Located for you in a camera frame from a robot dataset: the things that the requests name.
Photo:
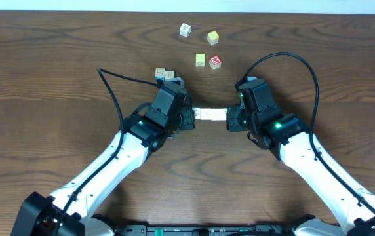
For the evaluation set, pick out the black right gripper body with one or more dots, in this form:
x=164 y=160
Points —
x=238 y=120

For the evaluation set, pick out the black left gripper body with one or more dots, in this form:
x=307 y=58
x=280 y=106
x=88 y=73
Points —
x=187 y=118

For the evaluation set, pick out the wooden block brown picture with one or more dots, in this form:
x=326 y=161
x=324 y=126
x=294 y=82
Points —
x=197 y=113

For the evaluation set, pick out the wooden block with drawing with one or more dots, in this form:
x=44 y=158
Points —
x=222 y=114

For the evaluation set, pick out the wooden block drawing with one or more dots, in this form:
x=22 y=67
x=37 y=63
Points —
x=214 y=114

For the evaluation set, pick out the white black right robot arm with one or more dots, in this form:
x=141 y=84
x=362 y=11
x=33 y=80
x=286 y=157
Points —
x=291 y=141

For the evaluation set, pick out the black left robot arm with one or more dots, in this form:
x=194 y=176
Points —
x=70 y=209

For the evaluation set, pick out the wooden block beside blue block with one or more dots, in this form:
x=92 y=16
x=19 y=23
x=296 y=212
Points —
x=169 y=75

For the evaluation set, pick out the blue side wooden block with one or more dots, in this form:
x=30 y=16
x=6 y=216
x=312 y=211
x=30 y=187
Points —
x=160 y=73

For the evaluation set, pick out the yellow top wooden block near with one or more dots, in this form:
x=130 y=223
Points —
x=200 y=60

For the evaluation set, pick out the yellow wooden block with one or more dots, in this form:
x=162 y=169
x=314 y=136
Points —
x=200 y=60
x=213 y=37

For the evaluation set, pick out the red letter M block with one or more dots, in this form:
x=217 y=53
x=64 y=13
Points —
x=215 y=62

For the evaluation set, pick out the plain wooden block far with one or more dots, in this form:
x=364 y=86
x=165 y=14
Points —
x=185 y=30

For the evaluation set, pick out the yellow top wooden block far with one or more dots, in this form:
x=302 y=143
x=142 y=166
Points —
x=213 y=37

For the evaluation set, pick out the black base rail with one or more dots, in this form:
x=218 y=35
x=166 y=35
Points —
x=260 y=229

